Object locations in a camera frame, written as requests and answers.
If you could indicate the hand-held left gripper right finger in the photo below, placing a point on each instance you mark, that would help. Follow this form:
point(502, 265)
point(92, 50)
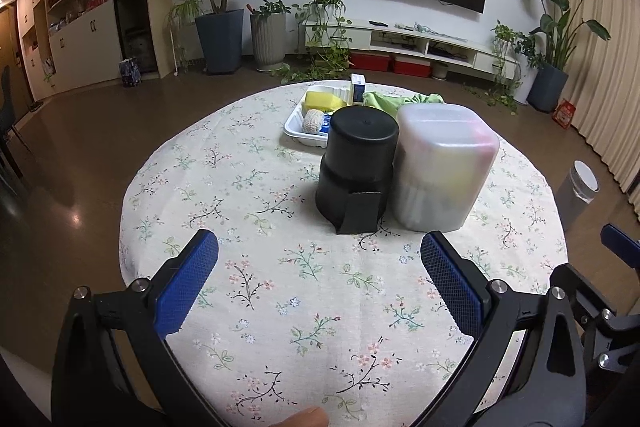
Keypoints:
point(452, 287)

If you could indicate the trailing pothos plant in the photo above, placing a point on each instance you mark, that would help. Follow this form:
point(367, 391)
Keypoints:
point(322, 12)

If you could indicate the floral tablecloth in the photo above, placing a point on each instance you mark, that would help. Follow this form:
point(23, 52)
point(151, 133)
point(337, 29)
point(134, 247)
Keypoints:
point(240, 207)

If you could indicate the red paper bag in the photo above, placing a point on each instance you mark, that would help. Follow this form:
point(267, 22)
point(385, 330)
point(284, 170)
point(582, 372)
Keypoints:
point(565, 113)

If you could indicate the red storage box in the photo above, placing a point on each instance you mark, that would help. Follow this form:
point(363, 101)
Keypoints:
point(411, 67)
point(370, 62)

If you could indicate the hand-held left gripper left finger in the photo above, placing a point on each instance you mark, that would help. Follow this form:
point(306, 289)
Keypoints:
point(187, 282)

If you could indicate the thin grassy potted plant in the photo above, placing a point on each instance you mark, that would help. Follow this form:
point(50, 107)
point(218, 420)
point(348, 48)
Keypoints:
point(185, 14)

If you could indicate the white wall cabinets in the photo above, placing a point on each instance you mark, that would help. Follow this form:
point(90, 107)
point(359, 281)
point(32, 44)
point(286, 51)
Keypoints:
point(80, 42)

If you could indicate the white plastic tray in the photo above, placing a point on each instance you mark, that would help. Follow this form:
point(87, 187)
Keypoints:
point(297, 129)

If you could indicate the beige curtain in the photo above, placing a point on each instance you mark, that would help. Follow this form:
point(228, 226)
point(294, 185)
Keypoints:
point(610, 57)

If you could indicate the translucent white container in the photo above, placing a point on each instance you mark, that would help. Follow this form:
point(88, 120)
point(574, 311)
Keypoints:
point(440, 167)

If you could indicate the trailing plant on white stand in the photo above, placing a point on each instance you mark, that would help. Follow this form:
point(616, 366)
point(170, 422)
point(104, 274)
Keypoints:
point(515, 52)

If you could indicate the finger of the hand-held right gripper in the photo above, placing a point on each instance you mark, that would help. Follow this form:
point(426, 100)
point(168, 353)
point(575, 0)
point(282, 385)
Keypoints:
point(622, 244)
point(592, 297)

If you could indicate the grey trash bin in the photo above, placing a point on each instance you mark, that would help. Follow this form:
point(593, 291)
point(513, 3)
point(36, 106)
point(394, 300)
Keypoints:
point(575, 202)

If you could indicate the plant in grey ribbed pot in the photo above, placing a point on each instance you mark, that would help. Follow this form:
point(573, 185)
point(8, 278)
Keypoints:
point(267, 42)

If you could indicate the black cylindrical container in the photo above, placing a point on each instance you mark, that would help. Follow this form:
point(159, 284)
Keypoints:
point(357, 157)

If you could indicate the green cloth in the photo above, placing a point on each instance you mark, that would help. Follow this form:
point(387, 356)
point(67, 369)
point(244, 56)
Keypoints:
point(395, 101)

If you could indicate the white and blue small box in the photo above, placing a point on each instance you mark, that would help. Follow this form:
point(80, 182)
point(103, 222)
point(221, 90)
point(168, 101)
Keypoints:
point(358, 92)

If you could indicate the small white pot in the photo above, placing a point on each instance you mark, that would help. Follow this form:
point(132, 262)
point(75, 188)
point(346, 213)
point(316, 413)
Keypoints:
point(440, 70)

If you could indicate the broad-leaf plant in dark pot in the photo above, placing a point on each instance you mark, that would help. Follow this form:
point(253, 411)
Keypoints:
point(547, 87)

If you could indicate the white television cabinet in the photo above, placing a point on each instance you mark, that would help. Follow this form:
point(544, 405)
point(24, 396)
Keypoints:
point(450, 44)

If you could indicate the yellow sponge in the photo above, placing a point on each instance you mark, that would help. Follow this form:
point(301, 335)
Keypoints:
point(322, 101)

